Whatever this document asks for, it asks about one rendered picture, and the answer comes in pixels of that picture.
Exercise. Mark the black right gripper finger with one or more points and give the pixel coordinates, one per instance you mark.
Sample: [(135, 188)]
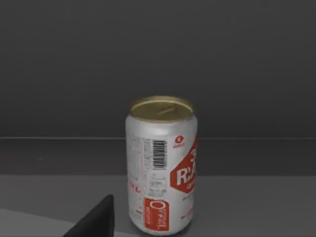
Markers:
[(98, 219)]

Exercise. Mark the red and white can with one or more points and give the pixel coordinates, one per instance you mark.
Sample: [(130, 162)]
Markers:
[(160, 168)]

